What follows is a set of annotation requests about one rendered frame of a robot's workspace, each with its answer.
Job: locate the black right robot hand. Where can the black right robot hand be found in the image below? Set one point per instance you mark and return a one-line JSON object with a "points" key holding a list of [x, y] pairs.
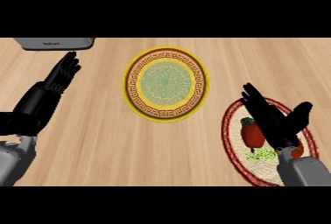
{"points": [[274, 122]]}

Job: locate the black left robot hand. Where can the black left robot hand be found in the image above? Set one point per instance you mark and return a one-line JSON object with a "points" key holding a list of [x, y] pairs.
{"points": [[62, 73]]}

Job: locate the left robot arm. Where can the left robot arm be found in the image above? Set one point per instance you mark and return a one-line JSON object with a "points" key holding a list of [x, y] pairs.
{"points": [[30, 113]]}

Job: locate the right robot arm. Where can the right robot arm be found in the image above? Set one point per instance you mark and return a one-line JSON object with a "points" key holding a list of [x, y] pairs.
{"points": [[303, 172]]}

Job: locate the round red-rimmed woven placemat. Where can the round red-rimmed woven placemat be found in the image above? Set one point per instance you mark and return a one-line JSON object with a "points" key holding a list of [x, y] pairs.
{"points": [[241, 163]]}

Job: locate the yellow patterned plate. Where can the yellow patterned plate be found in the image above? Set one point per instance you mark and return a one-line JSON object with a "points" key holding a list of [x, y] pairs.
{"points": [[166, 83]]}

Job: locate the pale green leafy vegetable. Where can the pale green leafy vegetable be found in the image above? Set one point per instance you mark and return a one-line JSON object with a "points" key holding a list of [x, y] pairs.
{"points": [[263, 154]]}

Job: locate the red round vegetable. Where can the red round vegetable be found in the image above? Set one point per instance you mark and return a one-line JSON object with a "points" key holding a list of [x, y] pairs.
{"points": [[297, 151]]}

